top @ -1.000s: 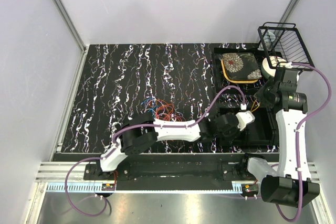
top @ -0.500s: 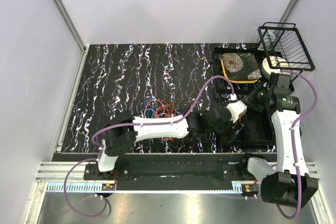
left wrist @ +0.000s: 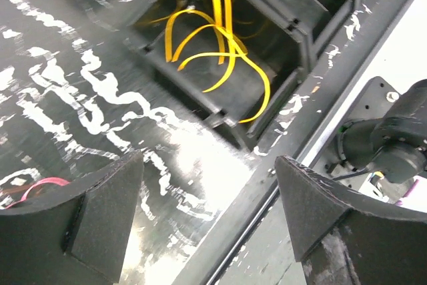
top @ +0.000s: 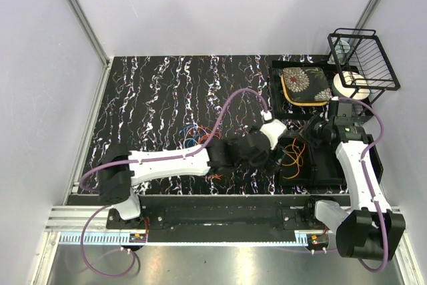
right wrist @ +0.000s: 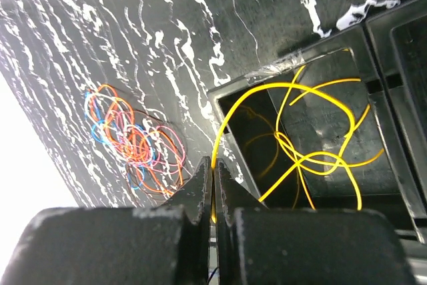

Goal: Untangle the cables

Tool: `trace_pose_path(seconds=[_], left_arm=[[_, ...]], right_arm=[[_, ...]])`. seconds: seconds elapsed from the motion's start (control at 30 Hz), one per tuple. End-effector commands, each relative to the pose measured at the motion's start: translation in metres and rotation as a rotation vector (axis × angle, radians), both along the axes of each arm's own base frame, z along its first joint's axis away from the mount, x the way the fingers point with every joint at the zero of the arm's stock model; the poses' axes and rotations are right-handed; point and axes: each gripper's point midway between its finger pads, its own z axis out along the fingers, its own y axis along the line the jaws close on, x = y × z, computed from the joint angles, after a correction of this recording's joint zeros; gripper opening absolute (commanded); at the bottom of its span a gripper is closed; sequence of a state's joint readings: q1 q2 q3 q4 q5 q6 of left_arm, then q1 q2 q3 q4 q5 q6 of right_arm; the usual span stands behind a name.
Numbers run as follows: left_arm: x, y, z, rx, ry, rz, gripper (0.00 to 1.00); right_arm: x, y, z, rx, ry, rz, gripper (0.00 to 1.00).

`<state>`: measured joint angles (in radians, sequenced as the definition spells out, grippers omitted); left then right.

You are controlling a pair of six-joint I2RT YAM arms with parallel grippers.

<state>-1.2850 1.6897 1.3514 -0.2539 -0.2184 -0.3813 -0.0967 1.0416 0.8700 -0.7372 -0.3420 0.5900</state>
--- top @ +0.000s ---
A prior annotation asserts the yellow cable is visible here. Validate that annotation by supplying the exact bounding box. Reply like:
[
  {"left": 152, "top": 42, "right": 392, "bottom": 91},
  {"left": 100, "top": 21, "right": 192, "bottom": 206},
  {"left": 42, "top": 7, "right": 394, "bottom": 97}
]
[{"left": 278, "top": 136, "right": 308, "bottom": 180}]

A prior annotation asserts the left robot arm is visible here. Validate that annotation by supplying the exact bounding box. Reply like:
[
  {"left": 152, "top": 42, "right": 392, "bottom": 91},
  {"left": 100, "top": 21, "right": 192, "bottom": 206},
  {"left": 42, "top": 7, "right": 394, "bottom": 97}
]
[{"left": 97, "top": 120, "right": 287, "bottom": 229}]

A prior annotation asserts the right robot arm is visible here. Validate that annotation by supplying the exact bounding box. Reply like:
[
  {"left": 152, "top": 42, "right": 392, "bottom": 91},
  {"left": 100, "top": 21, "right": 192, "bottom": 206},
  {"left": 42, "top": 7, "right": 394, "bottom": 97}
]
[{"left": 298, "top": 97, "right": 406, "bottom": 265}]

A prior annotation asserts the black bin left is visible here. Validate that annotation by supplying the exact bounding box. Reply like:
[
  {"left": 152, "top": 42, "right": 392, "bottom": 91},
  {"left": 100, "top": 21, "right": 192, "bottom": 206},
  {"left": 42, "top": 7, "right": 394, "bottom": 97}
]
[{"left": 276, "top": 137, "right": 312, "bottom": 186}]

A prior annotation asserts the black bin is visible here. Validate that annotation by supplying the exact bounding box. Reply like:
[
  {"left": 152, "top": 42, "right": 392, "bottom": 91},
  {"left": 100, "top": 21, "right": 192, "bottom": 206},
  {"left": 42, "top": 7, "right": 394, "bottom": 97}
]
[
  {"left": 309, "top": 145, "right": 346, "bottom": 187},
  {"left": 364, "top": 134, "right": 384, "bottom": 184},
  {"left": 276, "top": 137, "right": 312, "bottom": 186}
]

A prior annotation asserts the black bin middle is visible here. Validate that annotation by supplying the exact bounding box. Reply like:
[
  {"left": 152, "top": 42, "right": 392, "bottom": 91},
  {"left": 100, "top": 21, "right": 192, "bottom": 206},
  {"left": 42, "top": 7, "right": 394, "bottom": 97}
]
[{"left": 309, "top": 145, "right": 346, "bottom": 187}]

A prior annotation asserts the black tray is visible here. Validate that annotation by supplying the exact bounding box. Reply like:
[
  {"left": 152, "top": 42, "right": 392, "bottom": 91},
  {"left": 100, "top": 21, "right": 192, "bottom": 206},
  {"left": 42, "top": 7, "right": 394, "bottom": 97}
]
[{"left": 270, "top": 60, "right": 337, "bottom": 120}]

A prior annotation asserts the floral black cushion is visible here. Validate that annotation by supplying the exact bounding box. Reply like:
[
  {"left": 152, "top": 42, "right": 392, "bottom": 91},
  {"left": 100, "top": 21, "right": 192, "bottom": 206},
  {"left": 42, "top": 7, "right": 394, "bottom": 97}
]
[{"left": 280, "top": 67, "right": 332, "bottom": 107}]

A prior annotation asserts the white plate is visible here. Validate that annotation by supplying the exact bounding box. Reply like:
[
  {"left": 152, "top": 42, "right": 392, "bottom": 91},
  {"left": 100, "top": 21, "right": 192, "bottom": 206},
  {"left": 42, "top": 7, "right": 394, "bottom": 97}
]
[{"left": 332, "top": 71, "right": 370, "bottom": 100}]

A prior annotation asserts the black bin right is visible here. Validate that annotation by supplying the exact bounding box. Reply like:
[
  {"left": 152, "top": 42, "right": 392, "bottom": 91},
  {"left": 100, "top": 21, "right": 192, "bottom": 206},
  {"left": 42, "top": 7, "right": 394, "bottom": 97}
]
[{"left": 364, "top": 134, "right": 384, "bottom": 184}]

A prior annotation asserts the white cup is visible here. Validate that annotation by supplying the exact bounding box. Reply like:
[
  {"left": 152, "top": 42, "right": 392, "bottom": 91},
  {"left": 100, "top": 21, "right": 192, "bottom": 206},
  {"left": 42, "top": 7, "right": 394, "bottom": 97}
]
[{"left": 335, "top": 40, "right": 351, "bottom": 64}]

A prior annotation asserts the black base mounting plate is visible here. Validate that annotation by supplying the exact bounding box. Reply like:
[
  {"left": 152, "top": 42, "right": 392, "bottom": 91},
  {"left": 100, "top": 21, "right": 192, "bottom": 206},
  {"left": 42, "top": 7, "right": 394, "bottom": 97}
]
[{"left": 66, "top": 193, "right": 354, "bottom": 231}]

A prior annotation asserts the black marble pattern mat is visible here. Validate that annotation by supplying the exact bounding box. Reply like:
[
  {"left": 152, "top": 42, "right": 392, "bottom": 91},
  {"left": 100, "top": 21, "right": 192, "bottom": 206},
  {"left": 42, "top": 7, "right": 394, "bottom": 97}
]
[{"left": 78, "top": 55, "right": 348, "bottom": 195}]

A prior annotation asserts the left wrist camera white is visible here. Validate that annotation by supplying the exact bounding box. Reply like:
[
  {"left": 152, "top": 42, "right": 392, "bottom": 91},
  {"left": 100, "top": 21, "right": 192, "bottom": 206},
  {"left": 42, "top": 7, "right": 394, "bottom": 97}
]
[{"left": 260, "top": 111, "right": 288, "bottom": 150}]

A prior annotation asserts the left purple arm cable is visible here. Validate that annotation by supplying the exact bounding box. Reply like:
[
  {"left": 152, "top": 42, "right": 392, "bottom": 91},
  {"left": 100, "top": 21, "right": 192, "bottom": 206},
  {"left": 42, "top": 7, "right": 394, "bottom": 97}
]
[{"left": 78, "top": 87, "right": 273, "bottom": 278}]

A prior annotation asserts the black wire dish rack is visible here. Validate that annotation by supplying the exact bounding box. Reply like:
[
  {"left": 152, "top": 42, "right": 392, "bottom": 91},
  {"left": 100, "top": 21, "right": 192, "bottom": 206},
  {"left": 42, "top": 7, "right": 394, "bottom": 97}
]
[{"left": 328, "top": 28, "right": 401, "bottom": 106}]

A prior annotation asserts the blue cable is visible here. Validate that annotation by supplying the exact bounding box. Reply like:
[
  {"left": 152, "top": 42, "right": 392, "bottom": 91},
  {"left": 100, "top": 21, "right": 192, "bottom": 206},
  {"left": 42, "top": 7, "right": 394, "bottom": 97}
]
[{"left": 179, "top": 126, "right": 201, "bottom": 148}]

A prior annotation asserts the aluminium rail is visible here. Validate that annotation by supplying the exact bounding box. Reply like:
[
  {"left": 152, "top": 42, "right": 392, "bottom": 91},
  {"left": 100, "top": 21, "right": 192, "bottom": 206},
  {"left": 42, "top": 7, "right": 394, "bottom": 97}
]
[{"left": 43, "top": 206, "right": 408, "bottom": 248}]

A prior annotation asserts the left aluminium frame post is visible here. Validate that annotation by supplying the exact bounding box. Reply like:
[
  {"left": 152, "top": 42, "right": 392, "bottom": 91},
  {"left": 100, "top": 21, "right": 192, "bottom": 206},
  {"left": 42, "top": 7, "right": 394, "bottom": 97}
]
[{"left": 66, "top": 0, "right": 110, "bottom": 67}]

